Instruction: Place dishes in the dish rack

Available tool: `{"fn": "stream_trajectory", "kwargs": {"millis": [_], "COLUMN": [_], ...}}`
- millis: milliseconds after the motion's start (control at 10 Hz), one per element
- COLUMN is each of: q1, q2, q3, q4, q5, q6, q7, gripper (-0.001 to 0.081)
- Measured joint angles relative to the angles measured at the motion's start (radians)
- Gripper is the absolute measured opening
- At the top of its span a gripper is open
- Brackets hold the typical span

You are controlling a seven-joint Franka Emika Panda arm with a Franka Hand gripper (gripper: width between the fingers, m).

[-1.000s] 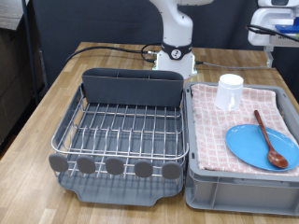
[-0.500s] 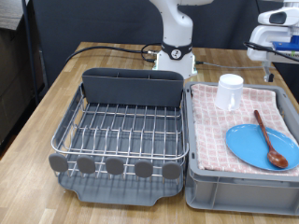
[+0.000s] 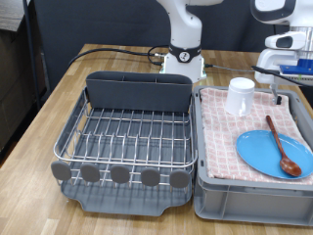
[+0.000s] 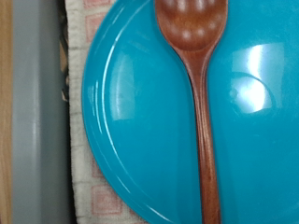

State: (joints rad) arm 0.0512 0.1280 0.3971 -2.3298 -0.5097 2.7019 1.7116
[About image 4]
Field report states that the brown wooden spoon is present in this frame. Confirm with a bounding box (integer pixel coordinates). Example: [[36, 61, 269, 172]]
[[154, 0, 230, 224]]

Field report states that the grey plastic crate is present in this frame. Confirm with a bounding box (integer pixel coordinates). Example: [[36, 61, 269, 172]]
[[10, 0, 75, 224]]

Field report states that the pink checkered cloth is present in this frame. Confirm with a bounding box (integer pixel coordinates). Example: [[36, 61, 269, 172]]
[[64, 0, 148, 224]]

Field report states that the teal plastic plate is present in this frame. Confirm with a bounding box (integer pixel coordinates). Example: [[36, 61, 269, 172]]
[[80, 0, 299, 224]]

